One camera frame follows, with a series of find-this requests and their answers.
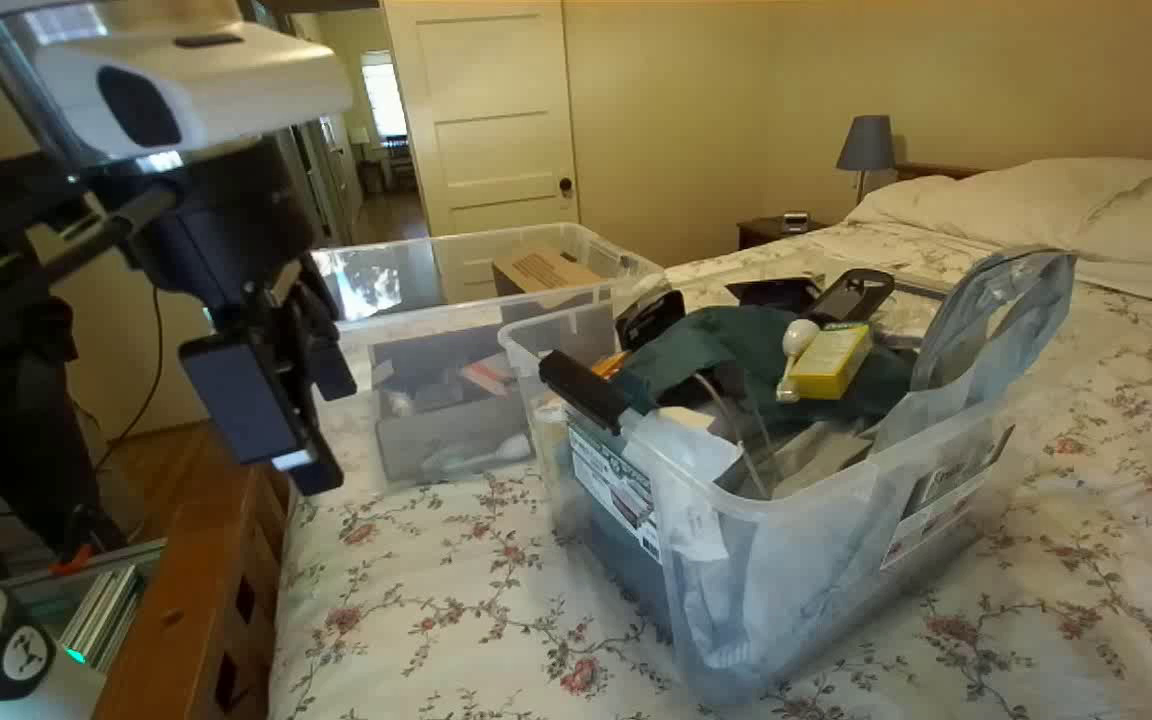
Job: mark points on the black shaving cream can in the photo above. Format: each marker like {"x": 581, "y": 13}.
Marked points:
{"x": 581, "y": 387}

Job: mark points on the black rounded object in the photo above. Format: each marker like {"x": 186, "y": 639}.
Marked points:
{"x": 649, "y": 318}

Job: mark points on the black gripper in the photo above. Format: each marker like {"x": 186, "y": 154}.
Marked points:
{"x": 277, "y": 300}

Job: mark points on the yellow cardboard box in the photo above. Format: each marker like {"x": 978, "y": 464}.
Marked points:
{"x": 828, "y": 361}

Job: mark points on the floral bedspread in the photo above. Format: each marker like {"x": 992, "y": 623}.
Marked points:
{"x": 468, "y": 601}

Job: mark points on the wooden bed footboard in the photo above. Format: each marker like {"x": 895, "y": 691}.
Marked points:
{"x": 190, "y": 601}

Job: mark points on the wooden nightstand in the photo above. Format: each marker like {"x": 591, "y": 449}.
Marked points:
{"x": 764, "y": 233}

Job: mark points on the white brush with round head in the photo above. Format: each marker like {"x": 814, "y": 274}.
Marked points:
{"x": 798, "y": 339}

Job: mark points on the hallway window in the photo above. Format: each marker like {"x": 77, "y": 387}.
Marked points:
{"x": 385, "y": 94}

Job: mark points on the silver finned box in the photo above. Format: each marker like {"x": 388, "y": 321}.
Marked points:
{"x": 99, "y": 612}

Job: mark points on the dark wooden headboard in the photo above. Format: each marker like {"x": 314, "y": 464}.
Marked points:
{"x": 937, "y": 170}

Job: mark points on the white plastic bag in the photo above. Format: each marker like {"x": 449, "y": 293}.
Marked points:
{"x": 698, "y": 452}

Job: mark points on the grey table lamp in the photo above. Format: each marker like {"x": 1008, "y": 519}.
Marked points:
{"x": 867, "y": 145}

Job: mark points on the grey plastic bag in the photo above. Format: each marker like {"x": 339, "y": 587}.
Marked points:
{"x": 989, "y": 324}

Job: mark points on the clear plastic storage crate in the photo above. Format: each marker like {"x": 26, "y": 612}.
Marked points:
{"x": 468, "y": 254}
{"x": 789, "y": 587}

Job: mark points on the black white printed box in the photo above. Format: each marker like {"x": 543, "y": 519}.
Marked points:
{"x": 610, "y": 485}

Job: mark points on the black camera stand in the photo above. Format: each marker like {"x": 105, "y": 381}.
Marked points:
{"x": 3, "y": 402}

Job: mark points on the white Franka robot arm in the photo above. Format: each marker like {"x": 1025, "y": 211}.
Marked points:
{"x": 229, "y": 82}

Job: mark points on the black flat device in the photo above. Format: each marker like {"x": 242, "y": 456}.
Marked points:
{"x": 769, "y": 290}

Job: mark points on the black rectangular box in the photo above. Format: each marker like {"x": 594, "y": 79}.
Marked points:
{"x": 262, "y": 412}

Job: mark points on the teal green cloth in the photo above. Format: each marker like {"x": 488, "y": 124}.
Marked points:
{"x": 723, "y": 353}

